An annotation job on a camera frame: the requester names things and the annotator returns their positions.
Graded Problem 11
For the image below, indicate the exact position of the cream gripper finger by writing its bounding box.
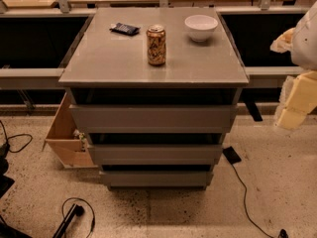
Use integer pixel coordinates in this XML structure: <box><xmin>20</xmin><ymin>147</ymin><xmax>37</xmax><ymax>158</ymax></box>
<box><xmin>275</xmin><ymin>109</ymin><xmax>306</xmax><ymax>130</ymax></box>
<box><xmin>270</xmin><ymin>28</ymin><xmax>294</xmax><ymax>54</ymax></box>

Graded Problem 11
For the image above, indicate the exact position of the grey bottom drawer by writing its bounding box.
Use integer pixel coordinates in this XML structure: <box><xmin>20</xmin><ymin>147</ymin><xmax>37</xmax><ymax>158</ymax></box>
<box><xmin>99</xmin><ymin>172</ymin><xmax>213</xmax><ymax>187</ymax></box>

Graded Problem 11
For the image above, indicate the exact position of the grey drawer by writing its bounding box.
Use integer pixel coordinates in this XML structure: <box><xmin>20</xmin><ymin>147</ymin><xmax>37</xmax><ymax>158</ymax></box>
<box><xmin>88</xmin><ymin>145</ymin><xmax>222</xmax><ymax>166</ymax></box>
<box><xmin>69</xmin><ymin>104</ymin><xmax>237</xmax><ymax>133</ymax></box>
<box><xmin>99</xmin><ymin>172</ymin><xmax>213</xmax><ymax>187</ymax></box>

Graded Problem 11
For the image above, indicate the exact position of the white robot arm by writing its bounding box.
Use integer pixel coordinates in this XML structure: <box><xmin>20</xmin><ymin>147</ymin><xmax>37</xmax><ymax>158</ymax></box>
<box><xmin>270</xmin><ymin>2</ymin><xmax>317</xmax><ymax>134</ymax></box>

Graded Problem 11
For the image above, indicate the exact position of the grey drawer cabinet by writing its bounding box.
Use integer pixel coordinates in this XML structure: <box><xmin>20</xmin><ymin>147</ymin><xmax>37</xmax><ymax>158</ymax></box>
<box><xmin>59</xmin><ymin>8</ymin><xmax>249</xmax><ymax>188</ymax></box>

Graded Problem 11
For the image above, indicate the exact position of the grey middle drawer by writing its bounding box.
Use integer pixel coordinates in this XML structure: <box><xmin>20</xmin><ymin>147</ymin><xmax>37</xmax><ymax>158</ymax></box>
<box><xmin>88</xmin><ymin>145</ymin><xmax>222</xmax><ymax>166</ymax></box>

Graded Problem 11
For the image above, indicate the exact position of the grey top drawer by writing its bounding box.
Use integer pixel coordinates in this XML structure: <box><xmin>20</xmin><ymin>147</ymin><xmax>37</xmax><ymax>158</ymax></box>
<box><xmin>69</xmin><ymin>104</ymin><xmax>237</xmax><ymax>133</ymax></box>

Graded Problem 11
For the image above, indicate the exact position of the open cardboard box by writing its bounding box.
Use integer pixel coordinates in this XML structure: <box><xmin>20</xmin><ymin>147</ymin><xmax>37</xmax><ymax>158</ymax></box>
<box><xmin>46</xmin><ymin>94</ymin><xmax>95</xmax><ymax>168</ymax></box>

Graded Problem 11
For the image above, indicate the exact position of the black power adapter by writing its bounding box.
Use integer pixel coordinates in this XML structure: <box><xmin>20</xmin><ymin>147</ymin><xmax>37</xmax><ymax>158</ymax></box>
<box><xmin>223</xmin><ymin>147</ymin><xmax>242</xmax><ymax>165</ymax></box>

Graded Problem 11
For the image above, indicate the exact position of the white ceramic bowl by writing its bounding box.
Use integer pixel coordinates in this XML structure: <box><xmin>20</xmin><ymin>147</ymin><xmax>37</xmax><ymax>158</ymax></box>
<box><xmin>184</xmin><ymin>15</ymin><xmax>218</xmax><ymax>42</ymax></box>

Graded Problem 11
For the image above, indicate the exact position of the gold patterned soda can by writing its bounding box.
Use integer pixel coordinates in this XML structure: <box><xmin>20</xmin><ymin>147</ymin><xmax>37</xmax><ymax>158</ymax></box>
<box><xmin>147</xmin><ymin>24</ymin><xmax>166</xmax><ymax>65</ymax></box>

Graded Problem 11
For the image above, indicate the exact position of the dark blue snack packet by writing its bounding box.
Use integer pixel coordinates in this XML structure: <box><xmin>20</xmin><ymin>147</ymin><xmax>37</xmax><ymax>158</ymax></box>
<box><xmin>110</xmin><ymin>23</ymin><xmax>140</xmax><ymax>36</ymax></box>

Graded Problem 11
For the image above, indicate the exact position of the black bar tool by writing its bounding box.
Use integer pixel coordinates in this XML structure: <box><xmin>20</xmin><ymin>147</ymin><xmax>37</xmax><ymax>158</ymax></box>
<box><xmin>53</xmin><ymin>204</ymin><xmax>84</xmax><ymax>238</ymax></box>

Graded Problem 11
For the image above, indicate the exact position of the black thin cable loop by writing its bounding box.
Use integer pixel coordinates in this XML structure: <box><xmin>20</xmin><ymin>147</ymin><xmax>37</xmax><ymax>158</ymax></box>
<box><xmin>60</xmin><ymin>196</ymin><xmax>97</xmax><ymax>238</ymax></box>

